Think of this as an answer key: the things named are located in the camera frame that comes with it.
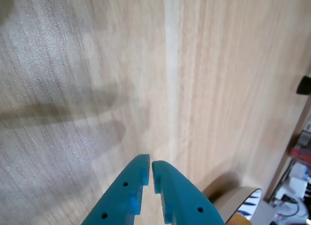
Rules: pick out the white plate with blue strokes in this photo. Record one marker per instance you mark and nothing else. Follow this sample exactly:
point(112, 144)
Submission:
point(230, 198)

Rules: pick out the yellowish orange with dark stem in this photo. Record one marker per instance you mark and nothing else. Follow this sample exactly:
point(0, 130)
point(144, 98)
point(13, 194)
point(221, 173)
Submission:
point(239, 221)

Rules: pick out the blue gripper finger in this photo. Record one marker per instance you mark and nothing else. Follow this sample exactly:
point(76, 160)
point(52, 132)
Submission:
point(121, 193)
point(184, 200)

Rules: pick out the black object at table edge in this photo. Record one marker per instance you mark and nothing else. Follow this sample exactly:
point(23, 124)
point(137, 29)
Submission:
point(305, 86)

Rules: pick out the red box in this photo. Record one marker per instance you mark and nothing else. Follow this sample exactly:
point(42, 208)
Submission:
point(301, 157)

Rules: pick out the white box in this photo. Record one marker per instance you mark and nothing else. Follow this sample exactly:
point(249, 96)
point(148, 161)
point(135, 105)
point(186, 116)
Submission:
point(297, 185)

